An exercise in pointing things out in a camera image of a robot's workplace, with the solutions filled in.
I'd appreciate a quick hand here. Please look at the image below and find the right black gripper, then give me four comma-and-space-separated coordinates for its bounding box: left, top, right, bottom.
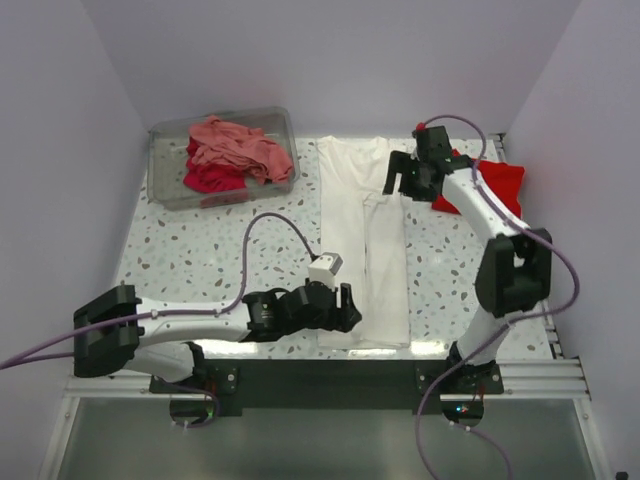
382, 151, 436, 204

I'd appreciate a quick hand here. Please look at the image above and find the white printed t shirt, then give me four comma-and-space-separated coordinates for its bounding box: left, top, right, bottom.
317, 136, 410, 349

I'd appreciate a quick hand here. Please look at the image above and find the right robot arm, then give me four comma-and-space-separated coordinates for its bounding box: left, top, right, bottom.
382, 123, 552, 393

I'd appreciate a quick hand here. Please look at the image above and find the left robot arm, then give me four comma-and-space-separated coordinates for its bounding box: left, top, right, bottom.
73, 281, 362, 392

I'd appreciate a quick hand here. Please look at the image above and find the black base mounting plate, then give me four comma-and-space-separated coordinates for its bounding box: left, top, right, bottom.
148, 357, 505, 416

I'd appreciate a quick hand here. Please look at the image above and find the bright red folded t shirt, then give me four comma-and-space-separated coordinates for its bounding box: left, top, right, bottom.
431, 160, 525, 218

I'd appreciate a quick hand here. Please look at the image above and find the pink t shirt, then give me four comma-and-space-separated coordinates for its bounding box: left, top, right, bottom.
188, 116, 294, 184

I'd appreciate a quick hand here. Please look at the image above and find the clear plastic bin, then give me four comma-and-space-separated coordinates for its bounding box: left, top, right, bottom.
147, 107, 300, 210

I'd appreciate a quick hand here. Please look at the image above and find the dark red t shirt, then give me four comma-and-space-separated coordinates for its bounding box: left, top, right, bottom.
183, 138, 246, 194

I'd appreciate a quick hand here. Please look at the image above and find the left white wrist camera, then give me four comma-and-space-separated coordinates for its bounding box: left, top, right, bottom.
308, 252, 343, 290

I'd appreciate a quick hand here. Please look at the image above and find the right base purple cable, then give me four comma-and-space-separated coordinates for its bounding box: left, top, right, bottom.
414, 319, 516, 480

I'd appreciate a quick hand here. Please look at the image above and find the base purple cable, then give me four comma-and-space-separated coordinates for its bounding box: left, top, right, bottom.
167, 377, 224, 429
414, 319, 516, 480

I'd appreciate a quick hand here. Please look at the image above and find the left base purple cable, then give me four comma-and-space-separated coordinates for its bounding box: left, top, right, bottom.
167, 377, 224, 429

